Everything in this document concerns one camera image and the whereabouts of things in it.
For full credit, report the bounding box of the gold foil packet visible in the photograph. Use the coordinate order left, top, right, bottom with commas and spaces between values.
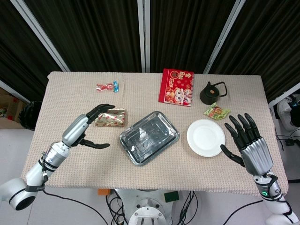
94, 108, 128, 128

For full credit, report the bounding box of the black floor cable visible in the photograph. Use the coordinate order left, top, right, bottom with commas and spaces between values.
42, 189, 110, 225
179, 191, 203, 225

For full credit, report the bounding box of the white machine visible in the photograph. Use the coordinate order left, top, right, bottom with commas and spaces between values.
276, 96, 300, 137

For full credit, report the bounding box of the dark green block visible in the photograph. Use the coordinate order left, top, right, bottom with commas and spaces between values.
164, 191, 180, 203

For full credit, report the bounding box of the black plastic bag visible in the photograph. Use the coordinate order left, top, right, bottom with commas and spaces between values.
18, 100, 43, 131

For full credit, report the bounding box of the rectangular metal tray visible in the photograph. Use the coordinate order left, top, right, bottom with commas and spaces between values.
119, 111, 180, 167

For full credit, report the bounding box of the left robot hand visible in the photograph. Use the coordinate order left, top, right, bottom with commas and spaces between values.
61, 103, 116, 150

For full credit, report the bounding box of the white round plate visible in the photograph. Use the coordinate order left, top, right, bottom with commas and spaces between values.
187, 119, 226, 157

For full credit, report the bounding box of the green snack packet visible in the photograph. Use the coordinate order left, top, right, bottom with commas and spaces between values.
202, 102, 231, 121

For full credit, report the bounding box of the dark curtain panel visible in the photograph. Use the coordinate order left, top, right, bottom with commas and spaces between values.
23, 0, 143, 72
0, 0, 62, 101
210, 0, 300, 102
149, 0, 235, 73

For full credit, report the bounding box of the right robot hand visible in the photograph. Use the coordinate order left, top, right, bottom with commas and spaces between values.
220, 113, 274, 176

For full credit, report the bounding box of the white partition frame post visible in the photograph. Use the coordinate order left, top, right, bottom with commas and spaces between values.
10, 0, 70, 72
137, 0, 150, 73
203, 0, 247, 74

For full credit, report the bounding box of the cardboard box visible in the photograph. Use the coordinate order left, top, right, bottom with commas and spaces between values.
0, 88, 31, 129

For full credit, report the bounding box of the white robot torso base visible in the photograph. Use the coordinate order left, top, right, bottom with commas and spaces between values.
114, 189, 188, 225

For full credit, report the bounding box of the black teapot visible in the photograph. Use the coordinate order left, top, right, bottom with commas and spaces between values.
199, 81, 228, 105

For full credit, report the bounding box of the beige woven tablecloth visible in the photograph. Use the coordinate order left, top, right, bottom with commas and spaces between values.
20, 71, 289, 196

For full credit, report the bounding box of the red white candy wrapper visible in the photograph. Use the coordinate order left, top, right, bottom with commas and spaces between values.
95, 82, 115, 93

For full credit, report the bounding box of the red spiral calendar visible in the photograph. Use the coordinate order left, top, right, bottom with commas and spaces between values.
158, 68, 195, 107

